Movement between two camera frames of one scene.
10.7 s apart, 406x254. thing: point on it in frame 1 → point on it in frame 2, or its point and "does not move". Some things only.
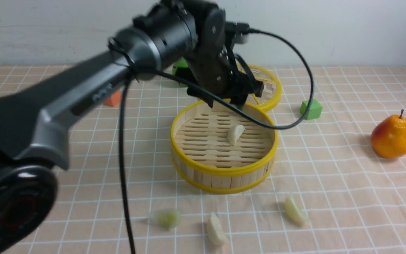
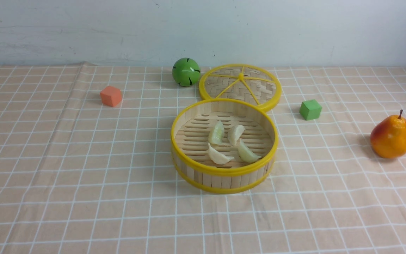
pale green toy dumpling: [294, 213] → [245, 155]
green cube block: [314, 111] does not move
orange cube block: [114, 100] does not move
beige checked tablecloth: [351, 176] does not move
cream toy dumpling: [234, 133] does not move
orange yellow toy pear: [392, 137] does not move
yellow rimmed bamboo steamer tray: [216, 149] does not move
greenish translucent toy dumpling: [166, 218] → [216, 135]
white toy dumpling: [215, 232] → [217, 158]
